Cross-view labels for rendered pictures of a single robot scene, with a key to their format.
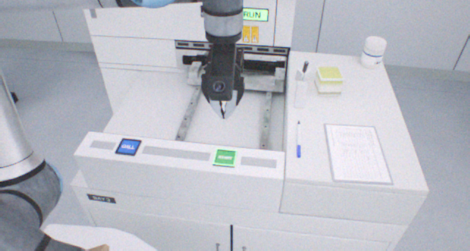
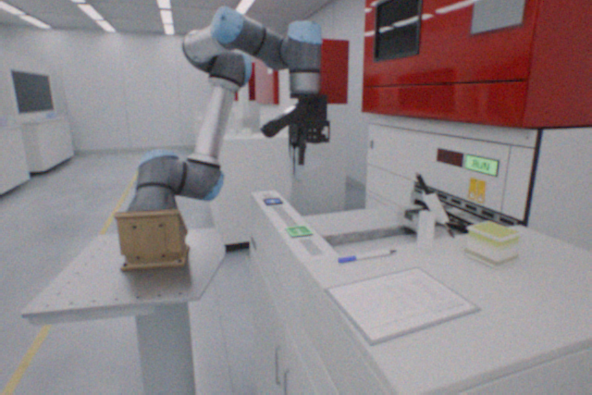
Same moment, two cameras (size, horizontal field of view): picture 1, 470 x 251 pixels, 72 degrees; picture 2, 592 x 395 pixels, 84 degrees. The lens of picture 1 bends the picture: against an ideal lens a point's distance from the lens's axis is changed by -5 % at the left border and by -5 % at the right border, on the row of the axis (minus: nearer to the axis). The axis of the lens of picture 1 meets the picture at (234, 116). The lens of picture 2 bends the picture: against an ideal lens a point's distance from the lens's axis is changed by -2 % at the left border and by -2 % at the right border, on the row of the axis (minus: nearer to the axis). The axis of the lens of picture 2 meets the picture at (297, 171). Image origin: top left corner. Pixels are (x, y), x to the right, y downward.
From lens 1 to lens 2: 0.78 m
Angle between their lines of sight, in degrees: 61
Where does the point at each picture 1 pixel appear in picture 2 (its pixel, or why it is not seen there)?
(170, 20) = (414, 159)
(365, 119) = (483, 299)
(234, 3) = (297, 62)
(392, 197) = (364, 370)
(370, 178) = (358, 317)
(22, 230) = (162, 171)
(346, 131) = (427, 285)
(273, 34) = (502, 195)
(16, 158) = (201, 151)
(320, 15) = not seen: outside the picture
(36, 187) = (196, 171)
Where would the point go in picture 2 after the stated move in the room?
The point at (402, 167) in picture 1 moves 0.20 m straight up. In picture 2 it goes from (424, 352) to (437, 211)
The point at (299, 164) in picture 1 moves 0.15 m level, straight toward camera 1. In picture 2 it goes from (329, 265) to (254, 272)
